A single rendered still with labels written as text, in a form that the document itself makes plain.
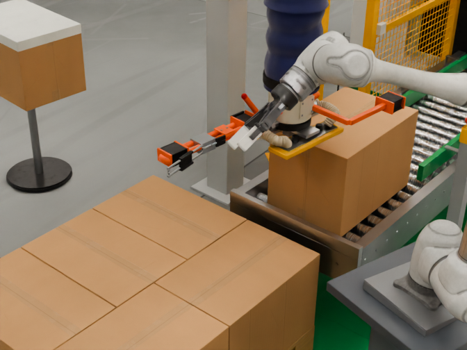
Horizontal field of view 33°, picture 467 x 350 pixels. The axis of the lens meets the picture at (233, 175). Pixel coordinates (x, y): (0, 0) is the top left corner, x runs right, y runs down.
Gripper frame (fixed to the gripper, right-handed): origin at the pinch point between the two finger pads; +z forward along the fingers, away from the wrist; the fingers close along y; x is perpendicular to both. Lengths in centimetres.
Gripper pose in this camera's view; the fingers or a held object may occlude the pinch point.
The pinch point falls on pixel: (238, 144)
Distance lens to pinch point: 216.4
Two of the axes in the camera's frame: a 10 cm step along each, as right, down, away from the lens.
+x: 6.9, 7.0, 1.9
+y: 2.0, 0.7, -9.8
